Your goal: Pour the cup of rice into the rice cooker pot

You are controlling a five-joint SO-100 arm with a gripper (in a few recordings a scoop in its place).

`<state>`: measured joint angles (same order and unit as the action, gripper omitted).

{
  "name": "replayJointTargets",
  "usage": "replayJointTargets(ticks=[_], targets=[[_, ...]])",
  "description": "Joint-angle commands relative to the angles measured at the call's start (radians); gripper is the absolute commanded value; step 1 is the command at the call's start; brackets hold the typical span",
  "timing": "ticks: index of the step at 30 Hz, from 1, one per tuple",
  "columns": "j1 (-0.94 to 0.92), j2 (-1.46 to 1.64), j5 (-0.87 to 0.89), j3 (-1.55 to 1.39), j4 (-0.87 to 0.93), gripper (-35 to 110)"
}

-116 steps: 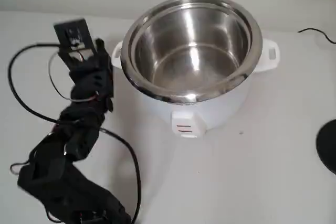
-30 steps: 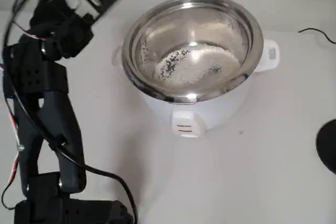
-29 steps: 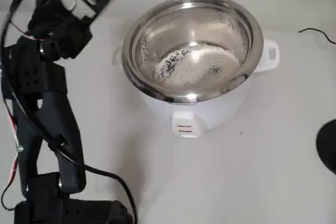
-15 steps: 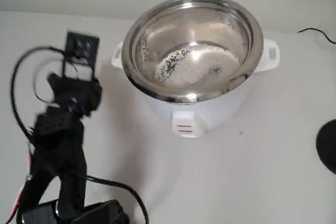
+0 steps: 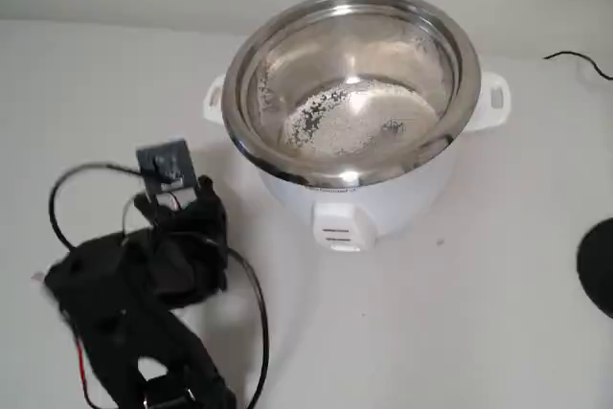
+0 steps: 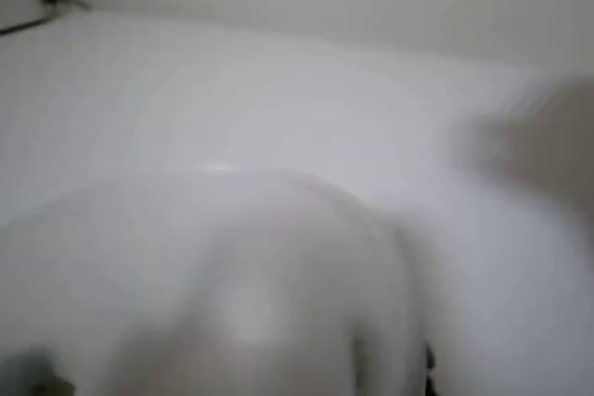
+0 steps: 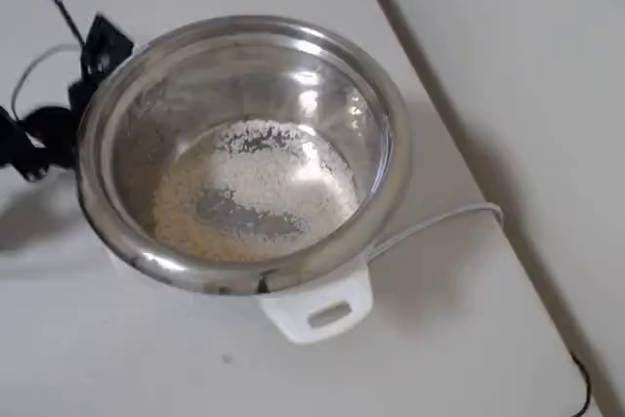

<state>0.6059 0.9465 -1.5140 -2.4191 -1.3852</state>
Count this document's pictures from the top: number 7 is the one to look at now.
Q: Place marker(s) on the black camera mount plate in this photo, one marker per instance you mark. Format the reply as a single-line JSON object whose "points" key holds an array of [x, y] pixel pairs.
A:
{"points": [[105, 46]]}

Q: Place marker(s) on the white rice cooker body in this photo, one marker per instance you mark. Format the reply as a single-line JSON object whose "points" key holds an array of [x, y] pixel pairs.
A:
{"points": [[288, 309]]}

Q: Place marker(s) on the steel inner pot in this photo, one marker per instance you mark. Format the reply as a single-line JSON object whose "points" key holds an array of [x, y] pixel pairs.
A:
{"points": [[254, 95]]}

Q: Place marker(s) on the white rice grains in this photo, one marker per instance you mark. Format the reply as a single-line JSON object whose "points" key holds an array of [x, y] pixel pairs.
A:
{"points": [[273, 178]]}

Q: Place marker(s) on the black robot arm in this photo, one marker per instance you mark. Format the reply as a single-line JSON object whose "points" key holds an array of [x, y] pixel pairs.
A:
{"points": [[44, 143]]}

